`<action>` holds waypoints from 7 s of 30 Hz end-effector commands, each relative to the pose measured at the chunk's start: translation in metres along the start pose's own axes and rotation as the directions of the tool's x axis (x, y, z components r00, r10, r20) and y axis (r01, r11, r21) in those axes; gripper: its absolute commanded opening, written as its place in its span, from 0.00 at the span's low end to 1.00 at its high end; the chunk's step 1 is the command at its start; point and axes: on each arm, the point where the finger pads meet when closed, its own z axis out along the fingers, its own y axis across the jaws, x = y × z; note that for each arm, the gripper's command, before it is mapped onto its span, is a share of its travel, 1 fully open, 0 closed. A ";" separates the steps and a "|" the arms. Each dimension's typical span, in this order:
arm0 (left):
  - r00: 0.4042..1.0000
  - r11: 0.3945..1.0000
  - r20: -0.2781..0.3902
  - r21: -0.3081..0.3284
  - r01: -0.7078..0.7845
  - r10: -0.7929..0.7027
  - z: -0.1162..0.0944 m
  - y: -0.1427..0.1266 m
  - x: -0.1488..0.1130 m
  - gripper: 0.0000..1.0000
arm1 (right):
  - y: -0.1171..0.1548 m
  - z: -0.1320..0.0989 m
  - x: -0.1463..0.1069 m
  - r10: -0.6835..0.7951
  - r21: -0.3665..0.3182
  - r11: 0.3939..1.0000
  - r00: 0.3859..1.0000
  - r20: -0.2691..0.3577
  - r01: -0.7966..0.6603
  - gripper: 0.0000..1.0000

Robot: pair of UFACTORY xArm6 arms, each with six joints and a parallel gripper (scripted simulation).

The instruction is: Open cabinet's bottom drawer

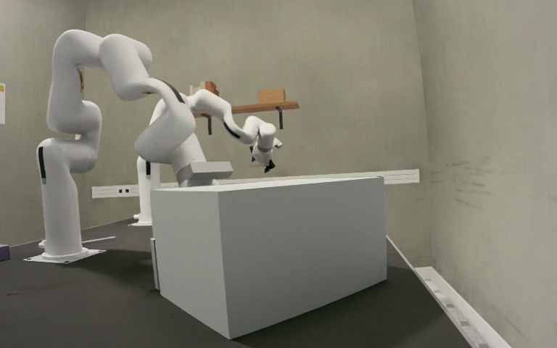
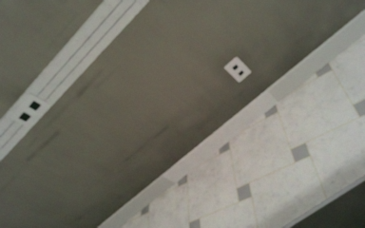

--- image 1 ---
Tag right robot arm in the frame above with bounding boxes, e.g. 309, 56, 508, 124
36, 30, 233, 260

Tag grey cabinet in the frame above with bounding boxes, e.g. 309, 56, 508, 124
149, 177, 387, 339

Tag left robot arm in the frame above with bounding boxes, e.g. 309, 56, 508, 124
134, 89, 282, 225

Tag small purple block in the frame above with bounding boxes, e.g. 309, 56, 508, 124
0, 244, 10, 261

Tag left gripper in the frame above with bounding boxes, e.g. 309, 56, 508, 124
250, 142, 275, 173

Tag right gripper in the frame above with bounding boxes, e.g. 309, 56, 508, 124
178, 179, 219, 188

